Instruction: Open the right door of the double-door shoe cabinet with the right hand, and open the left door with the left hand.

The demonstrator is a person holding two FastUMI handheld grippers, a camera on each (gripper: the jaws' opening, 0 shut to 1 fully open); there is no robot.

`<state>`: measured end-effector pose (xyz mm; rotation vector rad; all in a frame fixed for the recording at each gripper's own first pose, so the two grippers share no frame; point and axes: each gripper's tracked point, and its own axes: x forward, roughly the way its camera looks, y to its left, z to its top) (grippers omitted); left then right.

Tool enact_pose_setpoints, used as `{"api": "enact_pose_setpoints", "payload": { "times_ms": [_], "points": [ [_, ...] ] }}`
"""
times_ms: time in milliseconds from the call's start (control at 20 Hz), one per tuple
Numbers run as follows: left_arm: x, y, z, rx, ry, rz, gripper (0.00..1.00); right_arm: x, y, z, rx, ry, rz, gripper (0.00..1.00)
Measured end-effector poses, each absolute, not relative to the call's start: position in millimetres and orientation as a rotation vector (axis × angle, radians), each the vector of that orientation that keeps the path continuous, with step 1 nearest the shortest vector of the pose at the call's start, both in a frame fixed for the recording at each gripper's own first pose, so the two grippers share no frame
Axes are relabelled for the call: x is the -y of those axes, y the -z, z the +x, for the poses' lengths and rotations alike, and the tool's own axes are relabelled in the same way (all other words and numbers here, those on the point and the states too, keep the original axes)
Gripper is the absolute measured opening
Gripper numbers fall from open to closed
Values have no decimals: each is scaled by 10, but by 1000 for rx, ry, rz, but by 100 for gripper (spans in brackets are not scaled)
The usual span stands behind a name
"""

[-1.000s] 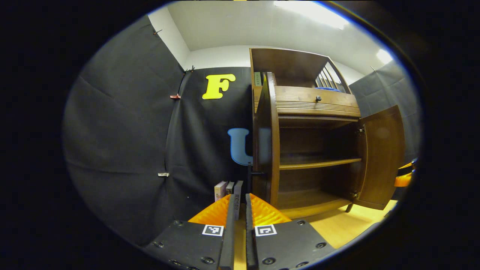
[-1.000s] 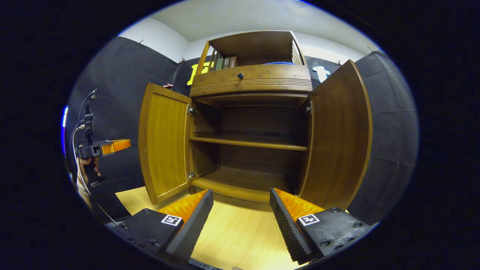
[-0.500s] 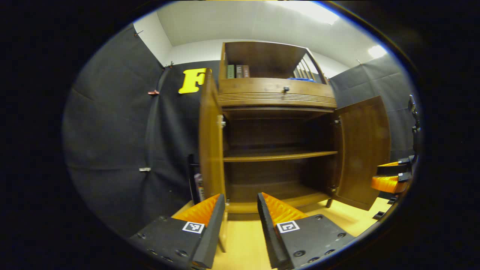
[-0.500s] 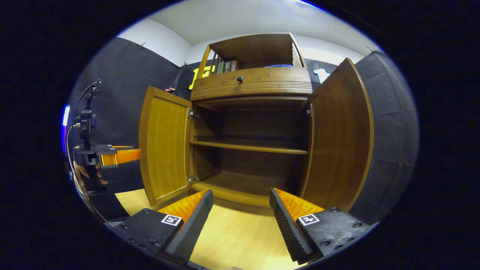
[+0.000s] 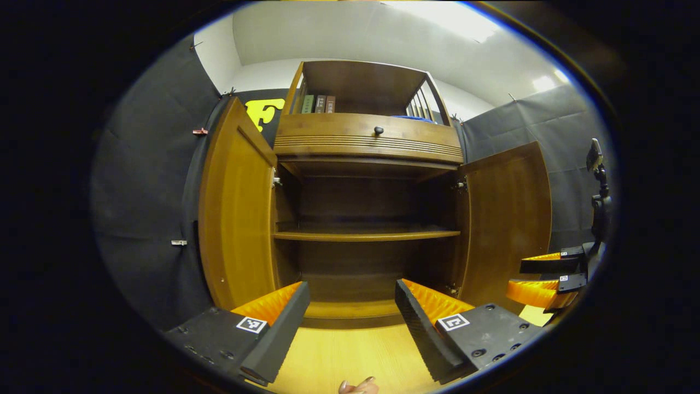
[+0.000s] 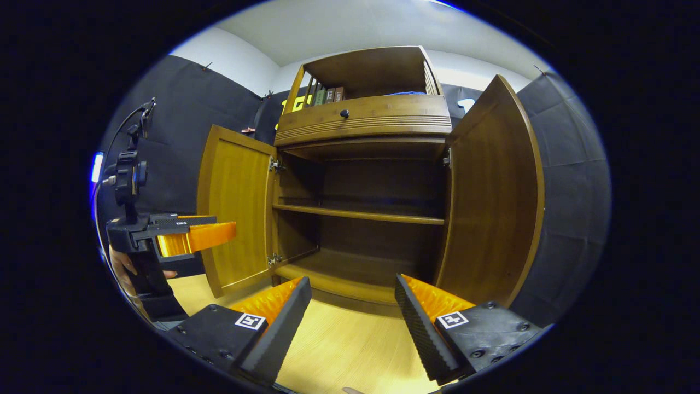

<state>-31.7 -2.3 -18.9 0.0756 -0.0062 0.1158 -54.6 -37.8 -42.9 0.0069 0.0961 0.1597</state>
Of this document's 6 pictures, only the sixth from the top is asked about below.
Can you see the blue cloth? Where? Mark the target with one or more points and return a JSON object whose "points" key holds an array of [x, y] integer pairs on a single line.
{"points": [[404, 93]]}

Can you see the reddish brown book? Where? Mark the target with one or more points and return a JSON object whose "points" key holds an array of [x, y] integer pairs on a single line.
{"points": [[339, 94]]}

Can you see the metal door hinge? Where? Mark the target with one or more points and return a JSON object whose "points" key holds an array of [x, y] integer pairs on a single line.
{"points": [[447, 158], [276, 164], [274, 259]]}

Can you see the wooden cabinet door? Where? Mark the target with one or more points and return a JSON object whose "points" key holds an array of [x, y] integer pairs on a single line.
{"points": [[492, 202], [238, 197]]}

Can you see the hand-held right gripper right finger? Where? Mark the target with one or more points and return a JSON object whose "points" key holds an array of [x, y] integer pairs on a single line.
{"points": [[418, 331]]}

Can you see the wooden cabinet drawer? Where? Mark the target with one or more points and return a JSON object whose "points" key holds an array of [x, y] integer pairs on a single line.
{"points": [[372, 117]]}

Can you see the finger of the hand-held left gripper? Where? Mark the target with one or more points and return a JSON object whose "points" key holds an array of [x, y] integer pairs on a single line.
{"points": [[180, 220], [210, 236]]}

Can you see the dark brown book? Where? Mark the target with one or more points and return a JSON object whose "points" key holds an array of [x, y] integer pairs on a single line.
{"points": [[330, 96]]}

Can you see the wooden double-door shoe cabinet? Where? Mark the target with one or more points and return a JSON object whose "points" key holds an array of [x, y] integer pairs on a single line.
{"points": [[372, 71]]}

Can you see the black backdrop cloth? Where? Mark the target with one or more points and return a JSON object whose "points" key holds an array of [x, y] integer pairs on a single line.
{"points": [[180, 109]]}

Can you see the wooden inner cabinet shelf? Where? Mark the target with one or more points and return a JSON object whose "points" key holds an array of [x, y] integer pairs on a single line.
{"points": [[355, 213]]}

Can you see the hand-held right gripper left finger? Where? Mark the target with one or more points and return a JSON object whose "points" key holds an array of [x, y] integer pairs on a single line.
{"points": [[284, 334]]}

